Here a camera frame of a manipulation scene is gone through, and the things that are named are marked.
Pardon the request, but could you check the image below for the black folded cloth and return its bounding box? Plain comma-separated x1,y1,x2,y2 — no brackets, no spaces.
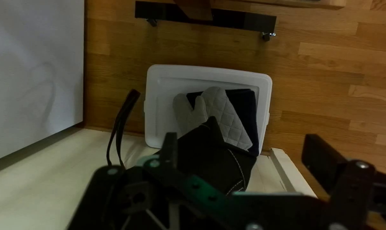
186,88,261,157

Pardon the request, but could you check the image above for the black bag with straps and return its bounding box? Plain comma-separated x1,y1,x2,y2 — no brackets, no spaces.
107,88,260,197

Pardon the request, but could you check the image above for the white cabinet side panel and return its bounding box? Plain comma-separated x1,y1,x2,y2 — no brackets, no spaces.
0,0,86,165

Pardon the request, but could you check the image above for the white plastic bin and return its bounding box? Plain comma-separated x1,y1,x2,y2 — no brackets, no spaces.
144,63,274,156

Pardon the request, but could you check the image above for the small caster wheel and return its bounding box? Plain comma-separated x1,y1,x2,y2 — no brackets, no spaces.
261,31,278,43

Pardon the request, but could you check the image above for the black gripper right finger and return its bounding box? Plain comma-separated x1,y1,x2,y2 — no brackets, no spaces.
301,133,386,230

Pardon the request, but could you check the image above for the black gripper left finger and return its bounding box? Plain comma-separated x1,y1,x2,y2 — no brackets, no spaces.
67,132,246,230

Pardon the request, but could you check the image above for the grey quilted oven mitt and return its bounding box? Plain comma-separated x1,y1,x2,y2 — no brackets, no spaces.
173,86,255,152

